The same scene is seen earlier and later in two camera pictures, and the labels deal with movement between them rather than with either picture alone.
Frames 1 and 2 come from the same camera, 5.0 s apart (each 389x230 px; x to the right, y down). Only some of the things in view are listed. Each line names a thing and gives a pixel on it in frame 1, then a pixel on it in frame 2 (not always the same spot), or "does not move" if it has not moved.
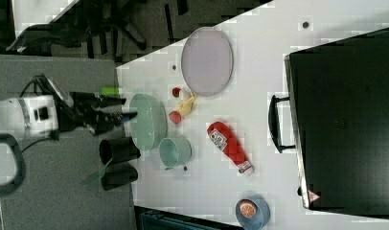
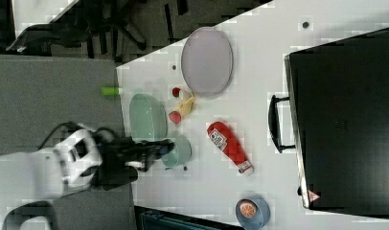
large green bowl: x=148 y=126 does not move
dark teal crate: x=152 y=218 does not move
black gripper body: x=83 y=113 -> x=118 y=157
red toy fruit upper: x=175 y=92 does not move
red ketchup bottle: x=222 y=137 does not move
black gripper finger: x=104 y=102 -> x=157 y=147
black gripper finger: x=114 y=118 -> x=148 y=158
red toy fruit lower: x=174 y=117 does not move
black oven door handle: x=274 y=124 does not move
